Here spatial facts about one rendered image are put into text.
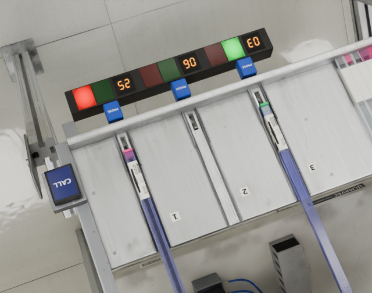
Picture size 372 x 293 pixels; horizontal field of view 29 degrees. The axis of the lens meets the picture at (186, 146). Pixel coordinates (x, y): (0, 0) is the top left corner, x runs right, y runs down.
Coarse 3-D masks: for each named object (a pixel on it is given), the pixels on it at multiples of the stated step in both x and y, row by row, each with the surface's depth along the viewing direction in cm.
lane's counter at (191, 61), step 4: (192, 52) 116; (180, 56) 116; (184, 56) 116; (188, 56) 116; (192, 56) 116; (196, 56) 116; (180, 60) 116; (184, 60) 116; (188, 60) 116; (192, 60) 116; (196, 60) 116; (180, 64) 115; (184, 64) 115; (188, 64) 115; (192, 64) 115; (196, 64) 116; (184, 68) 115; (188, 68) 115; (192, 68) 115; (196, 68) 115; (200, 68) 115; (184, 72) 115; (188, 72) 115
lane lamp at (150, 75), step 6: (150, 66) 115; (156, 66) 115; (144, 72) 115; (150, 72) 115; (156, 72) 115; (144, 78) 114; (150, 78) 114; (156, 78) 114; (150, 84) 114; (156, 84) 114
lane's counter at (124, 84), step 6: (114, 78) 114; (120, 78) 114; (126, 78) 114; (114, 84) 114; (120, 84) 114; (126, 84) 114; (132, 84) 114; (120, 90) 114; (126, 90) 114; (132, 90) 114
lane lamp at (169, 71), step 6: (168, 60) 116; (174, 60) 116; (162, 66) 115; (168, 66) 115; (174, 66) 115; (162, 72) 115; (168, 72) 115; (174, 72) 115; (168, 78) 114; (174, 78) 114
